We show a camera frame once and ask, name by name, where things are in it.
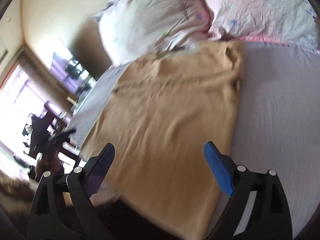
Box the tan fleece garment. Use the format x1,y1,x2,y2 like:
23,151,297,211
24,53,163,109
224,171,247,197
81,40,245,239

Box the pink floral pillow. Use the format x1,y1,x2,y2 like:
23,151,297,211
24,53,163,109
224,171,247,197
205,0,319,53

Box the wall mounted television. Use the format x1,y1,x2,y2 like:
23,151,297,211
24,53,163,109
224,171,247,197
50,53,96,98

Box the lavender bed sheet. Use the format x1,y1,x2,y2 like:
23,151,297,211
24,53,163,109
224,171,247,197
68,42,319,239

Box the white floral pillow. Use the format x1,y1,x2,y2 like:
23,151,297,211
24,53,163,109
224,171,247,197
93,0,212,65

